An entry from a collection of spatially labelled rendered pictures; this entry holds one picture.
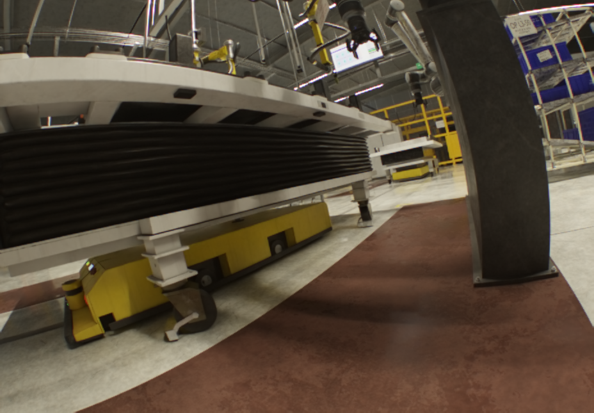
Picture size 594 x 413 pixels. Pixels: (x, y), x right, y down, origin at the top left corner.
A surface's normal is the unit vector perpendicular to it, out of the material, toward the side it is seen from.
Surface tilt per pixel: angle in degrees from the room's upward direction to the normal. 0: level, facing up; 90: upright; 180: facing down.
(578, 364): 0
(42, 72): 90
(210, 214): 90
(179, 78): 90
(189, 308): 90
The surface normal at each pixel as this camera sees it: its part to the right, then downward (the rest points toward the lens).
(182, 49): 0.77, -0.15
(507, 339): -0.20, -0.98
